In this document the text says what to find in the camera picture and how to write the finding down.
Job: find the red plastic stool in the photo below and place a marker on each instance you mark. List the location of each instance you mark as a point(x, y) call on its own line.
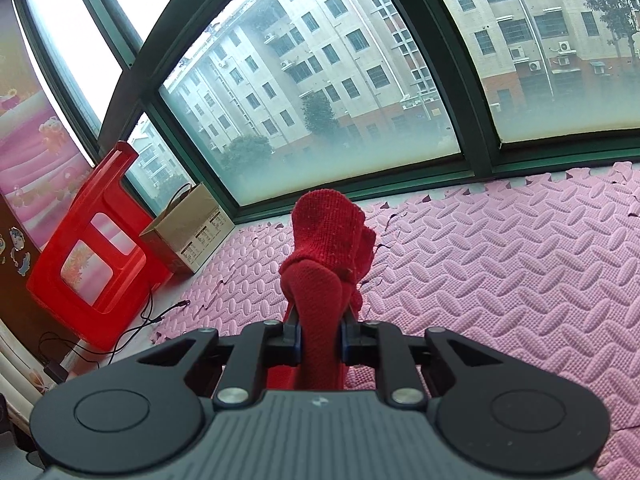
point(96, 273)

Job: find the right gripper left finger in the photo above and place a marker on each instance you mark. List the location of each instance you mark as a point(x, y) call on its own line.
point(231, 370)

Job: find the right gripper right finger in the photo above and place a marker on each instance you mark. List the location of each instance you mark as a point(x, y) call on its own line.
point(410, 370)

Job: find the pink foam floor mat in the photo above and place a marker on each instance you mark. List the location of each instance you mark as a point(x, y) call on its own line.
point(547, 272)

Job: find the red knitted sweater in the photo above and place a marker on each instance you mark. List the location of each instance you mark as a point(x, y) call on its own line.
point(333, 252)

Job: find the brown cardboard box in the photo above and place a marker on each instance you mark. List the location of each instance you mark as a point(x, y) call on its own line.
point(187, 232)

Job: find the beige patterned curtain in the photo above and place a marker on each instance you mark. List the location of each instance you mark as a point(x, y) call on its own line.
point(23, 381)

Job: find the green window frame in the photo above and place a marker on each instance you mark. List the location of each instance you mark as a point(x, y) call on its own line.
point(263, 100)

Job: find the brown wooden cabinet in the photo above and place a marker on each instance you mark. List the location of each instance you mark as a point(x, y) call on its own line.
point(43, 336)

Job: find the black power adapter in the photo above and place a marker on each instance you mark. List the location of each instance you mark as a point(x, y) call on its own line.
point(56, 372)

